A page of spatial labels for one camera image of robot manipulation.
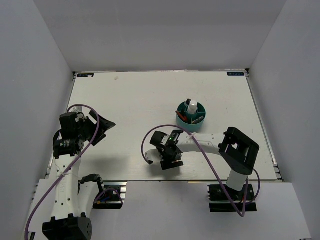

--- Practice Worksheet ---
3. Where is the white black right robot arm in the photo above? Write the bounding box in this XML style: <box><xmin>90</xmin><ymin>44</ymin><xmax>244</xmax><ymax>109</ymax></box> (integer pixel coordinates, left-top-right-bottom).
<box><xmin>150</xmin><ymin>127</ymin><xmax>260</xmax><ymax>200</ymax></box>

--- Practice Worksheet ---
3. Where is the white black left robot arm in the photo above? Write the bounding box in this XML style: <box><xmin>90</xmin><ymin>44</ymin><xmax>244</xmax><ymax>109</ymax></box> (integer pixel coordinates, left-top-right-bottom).
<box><xmin>42</xmin><ymin>111</ymin><xmax>116</xmax><ymax>240</ymax></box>

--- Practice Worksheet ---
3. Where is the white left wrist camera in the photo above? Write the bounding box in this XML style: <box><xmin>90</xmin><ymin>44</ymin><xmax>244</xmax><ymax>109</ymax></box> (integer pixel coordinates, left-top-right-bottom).
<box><xmin>72</xmin><ymin>106</ymin><xmax>84</xmax><ymax>119</ymax></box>

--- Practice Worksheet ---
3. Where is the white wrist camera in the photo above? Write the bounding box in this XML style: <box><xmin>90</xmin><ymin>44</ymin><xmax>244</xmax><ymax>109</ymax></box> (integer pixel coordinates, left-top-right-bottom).
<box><xmin>72</xmin><ymin>106</ymin><xmax>84</xmax><ymax>119</ymax></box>
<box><xmin>144</xmin><ymin>149</ymin><xmax>163</xmax><ymax>165</ymax></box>

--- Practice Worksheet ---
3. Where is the square eyeshadow palette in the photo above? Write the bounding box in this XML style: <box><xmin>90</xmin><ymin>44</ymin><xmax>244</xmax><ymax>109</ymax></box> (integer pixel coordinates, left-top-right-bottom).
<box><xmin>192</xmin><ymin>116</ymin><xmax>204</xmax><ymax>125</ymax></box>

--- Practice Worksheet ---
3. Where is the teal round organizer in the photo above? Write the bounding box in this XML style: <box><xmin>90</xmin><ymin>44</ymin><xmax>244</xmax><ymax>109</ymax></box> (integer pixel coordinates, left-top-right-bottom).
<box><xmin>176</xmin><ymin>100</ymin><xmax>207</xmax><ymax>132</ymax></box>

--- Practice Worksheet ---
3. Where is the dark table logo sticker left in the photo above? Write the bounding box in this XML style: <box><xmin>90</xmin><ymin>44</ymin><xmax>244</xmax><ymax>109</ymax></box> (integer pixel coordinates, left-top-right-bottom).
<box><xmin>76</xmin><ymin>73</ymin><xmax>95</xmax><ymax>78</ymax></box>

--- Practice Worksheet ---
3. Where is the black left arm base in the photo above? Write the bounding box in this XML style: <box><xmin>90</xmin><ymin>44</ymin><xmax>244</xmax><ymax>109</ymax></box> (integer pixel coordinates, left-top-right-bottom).
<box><xmin>93</xmin><ymin>181</ymin><xmax>127</xmax><ymax>210</ymax></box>

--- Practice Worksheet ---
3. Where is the dark table logo sticker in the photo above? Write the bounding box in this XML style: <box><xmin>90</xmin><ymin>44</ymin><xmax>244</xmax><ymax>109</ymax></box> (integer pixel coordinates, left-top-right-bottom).
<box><xmin>76</xmin><ymin>73</ymin><xmax>95</xmax><ymax>78</ymax></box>
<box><xmin>227</xmin><ymin>71</ymin><xmax>245</xmax><ymax>77</ymax></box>

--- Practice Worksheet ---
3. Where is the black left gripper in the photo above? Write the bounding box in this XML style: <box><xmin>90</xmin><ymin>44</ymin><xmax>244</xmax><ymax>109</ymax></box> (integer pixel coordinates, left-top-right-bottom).
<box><xmin>76</xmin><ymin>109</ymin><xmax>116</xmax><ymax>146</ymax></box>

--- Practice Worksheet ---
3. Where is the dark table logo sticker right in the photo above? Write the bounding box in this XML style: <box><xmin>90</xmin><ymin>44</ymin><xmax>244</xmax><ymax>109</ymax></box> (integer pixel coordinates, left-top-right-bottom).
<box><xmin>227</xmin><ymin>71</ymin><xmax>245</xmax><ymax>77</ymax></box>

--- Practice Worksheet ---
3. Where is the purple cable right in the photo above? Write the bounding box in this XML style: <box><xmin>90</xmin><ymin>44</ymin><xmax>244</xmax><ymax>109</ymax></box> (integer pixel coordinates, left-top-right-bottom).
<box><xmin>141</xmin><ymin>124</ymin><xmax>262</xmax><ymax>218</ymax></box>

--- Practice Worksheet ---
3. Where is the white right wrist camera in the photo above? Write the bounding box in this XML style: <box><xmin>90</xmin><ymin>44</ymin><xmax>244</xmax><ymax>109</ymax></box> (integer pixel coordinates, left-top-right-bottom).
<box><xmin>144</xmin><ymin>149</ymin><xmax>163</xmax><ymax>165</ymax></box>

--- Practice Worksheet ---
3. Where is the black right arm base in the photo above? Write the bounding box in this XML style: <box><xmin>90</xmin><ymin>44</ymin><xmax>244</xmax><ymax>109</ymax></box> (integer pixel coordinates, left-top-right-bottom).
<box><xmin>207</xmin><ymin>184</ymin><xmax>257</xmax><ymax>213</ymax></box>

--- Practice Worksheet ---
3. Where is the red lip gloss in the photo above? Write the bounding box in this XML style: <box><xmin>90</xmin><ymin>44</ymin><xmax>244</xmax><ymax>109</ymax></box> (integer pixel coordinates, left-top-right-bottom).
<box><xmin>175</xmin><ymin>110</ymin><xmax>188</xmax><ymax>123</ymax></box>

